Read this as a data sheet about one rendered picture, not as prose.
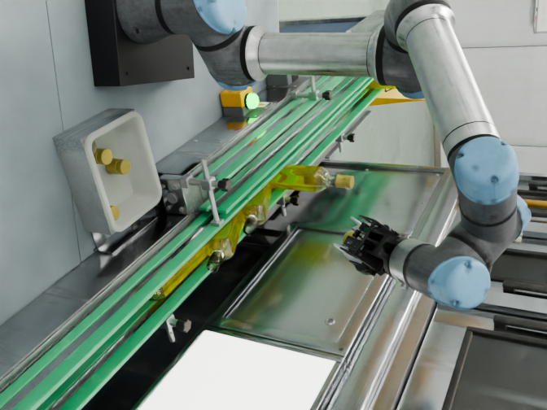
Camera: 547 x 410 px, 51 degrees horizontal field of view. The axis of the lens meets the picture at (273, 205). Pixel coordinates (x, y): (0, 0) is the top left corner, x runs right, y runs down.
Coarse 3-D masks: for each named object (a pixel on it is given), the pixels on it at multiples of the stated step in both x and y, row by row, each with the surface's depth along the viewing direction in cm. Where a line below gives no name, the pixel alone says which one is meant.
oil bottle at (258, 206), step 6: (270, 186) 158; (264, 192) 149; (270, 192) 158; (252, 198) 146; (258, 198) 146; (264, 198) 147; (246, 204) 144; (252, 204) 144; (258, 204) 143; (264, 204) 146; (246, 210) 143; (252, 210) 142; (258, 210) 142; (264, 210) 145; (246, 216) 143; (258, 216) 142; (264, 216) 145; (258, 222) 143; (264, 222) 145
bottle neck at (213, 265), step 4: (212, 252) 130; (216, 252) 129; (220, 252) 130; (212, 256) 128; (216, 256) 128; (220, 256) 129; (208, 260) 127; (212, 260) 127; (216, 260) 127; (220, 260) 128; (208, 264) 127; (212, 264) 129; (216, 264) 129; (220, 264) 127; (208, 268) 127; (212, 268) 128; (216, 268) 128; (212, 272) 128
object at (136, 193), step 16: (112, 128) 118; (128, 128) 127; (144, 128) 126; (112, 144) 128; (128, 144) 129; (144, 144) 127; (144, 160) 130; (96, 176) 115; (112, 176) 129; (128, 176) 133; (144, 176) 132; (112, 192) 129; (128, 192) 134; (144, 192) 134; (160, 192) 133; (128, 208) 129; (144, 208) 129; (112, 224) 120; (128, 224) 124
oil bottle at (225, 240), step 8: (240, 216) 144; (232, 224) 137; (240, 224) 144; (224, 232) 134; (232, 232) 135; (240, 232) 143; (216, 240) 132; (224, 240) 131; (232, 240) 134; (208, 248) 131; (216, 248) 131; (224, 248) 131; (232, 248) 134; (224, 256) 131; (232, 256) 134
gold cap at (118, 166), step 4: (112, 160) 126; (116, 160) 126; (120, 160) 125; (124, 160) 125; (128, 160) 126; (108, 164) 126; (112, 164) 125; (116, 164) 125; (120, 164) 124; (124, 164) 125; (128, 164) 126; (108, 168) 126; (112, 168) 126; (116, 168) 125; (120, 168) 125; (124, 168) 125; (128, 168) 127; (108, 172) 127; (112, 172) 127; (116, 172) 126; (120, 172) 125; (124, 172) 126; (128, 172) 127
